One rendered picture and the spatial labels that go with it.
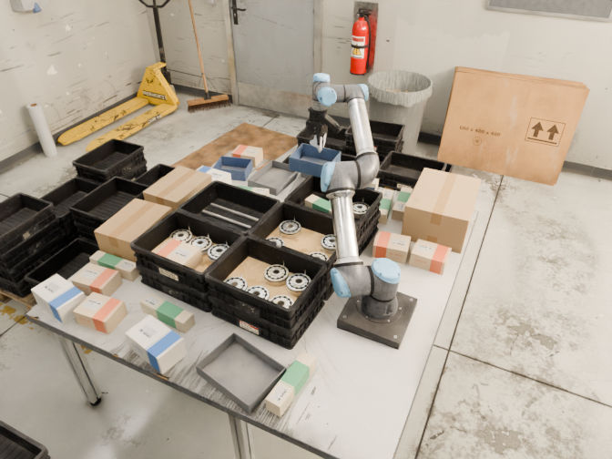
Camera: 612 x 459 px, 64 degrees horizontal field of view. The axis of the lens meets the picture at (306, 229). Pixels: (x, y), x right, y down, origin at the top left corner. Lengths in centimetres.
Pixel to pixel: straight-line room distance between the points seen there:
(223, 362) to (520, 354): 178
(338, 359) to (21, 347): 199
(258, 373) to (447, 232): 112
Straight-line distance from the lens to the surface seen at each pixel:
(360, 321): 200
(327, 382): 187
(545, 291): 352
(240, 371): 191
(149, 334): 198
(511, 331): 318
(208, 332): 205
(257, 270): 209
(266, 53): 532
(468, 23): 458
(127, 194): 338
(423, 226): 242
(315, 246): 220
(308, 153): 239
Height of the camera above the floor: 223
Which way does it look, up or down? 37 degrees down
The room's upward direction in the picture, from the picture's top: straight up
